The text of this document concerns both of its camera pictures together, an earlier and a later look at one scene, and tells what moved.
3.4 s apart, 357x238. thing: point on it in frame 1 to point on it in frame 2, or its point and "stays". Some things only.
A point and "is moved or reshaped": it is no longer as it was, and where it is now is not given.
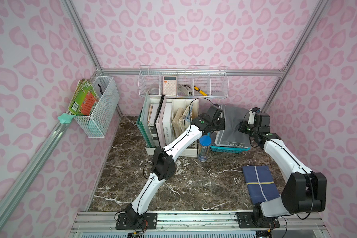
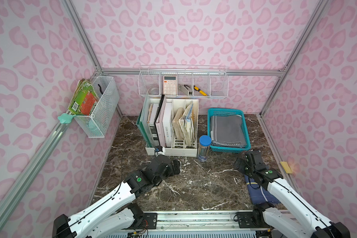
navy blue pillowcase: x=260 y=183 stays
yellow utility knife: x=200 y=91 stays
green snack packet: x=84 y=99 stays
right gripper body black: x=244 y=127 to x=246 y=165
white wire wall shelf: x=209 y=81 stays
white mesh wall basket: x=97 y=124 stays
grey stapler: x=185 y=89 stays
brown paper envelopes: x=181 y=121 stays
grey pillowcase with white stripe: x=231 y=135 is moved or reshaped
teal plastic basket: x=223 y=149 to x=238 y=150
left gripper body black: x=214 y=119 to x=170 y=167
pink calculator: x=169 y=85 stays
